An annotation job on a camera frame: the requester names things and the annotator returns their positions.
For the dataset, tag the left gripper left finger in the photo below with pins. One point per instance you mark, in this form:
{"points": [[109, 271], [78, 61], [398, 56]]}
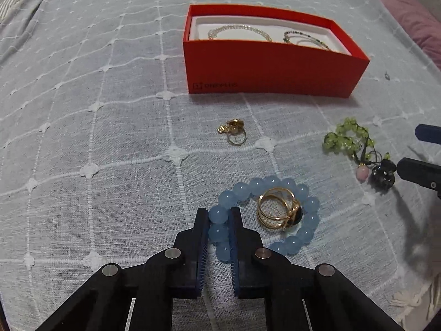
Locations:
{"points": [[193, 244]]}

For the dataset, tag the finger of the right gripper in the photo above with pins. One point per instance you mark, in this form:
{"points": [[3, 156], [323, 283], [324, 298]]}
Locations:
{"points": [[428, 133], [424, 174]]}

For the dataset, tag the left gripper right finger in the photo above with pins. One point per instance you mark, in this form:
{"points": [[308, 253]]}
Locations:
{"points": [[247, 279]]}

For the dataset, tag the mauve pink duvet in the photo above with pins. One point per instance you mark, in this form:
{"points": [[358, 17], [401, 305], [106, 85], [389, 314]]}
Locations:
{"points": [[417, 21]]}

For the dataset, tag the grey grid bedspread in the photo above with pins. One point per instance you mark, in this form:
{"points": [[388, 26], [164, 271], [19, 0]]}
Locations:
{"points": [[105, 156]]}

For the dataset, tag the white box insert tray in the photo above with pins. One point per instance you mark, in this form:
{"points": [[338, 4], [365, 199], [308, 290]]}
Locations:
{"points": [[219, 27]]}

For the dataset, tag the red cardboard box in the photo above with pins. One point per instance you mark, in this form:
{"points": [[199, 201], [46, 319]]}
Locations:
{"points": [[249, 66]]}

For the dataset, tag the gold ring dark stone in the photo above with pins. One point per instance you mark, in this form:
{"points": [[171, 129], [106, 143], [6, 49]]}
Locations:
{"points": [[278, 209]]}

